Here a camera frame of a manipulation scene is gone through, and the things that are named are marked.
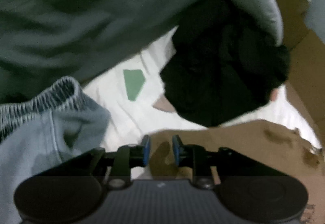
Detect brown t-shirt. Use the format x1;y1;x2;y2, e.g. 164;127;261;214
149;119;325;224

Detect white bear print duvet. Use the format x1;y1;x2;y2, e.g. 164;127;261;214
81;26;322;180

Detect blue jeans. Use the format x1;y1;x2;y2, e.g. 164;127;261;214
1;76;110;223

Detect black garment left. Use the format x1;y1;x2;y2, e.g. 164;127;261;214
160;0;290;128

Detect brown cardboard sheet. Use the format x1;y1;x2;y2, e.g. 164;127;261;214
276;0;324;129

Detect dark green pillow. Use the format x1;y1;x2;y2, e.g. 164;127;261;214
1;0;196;103

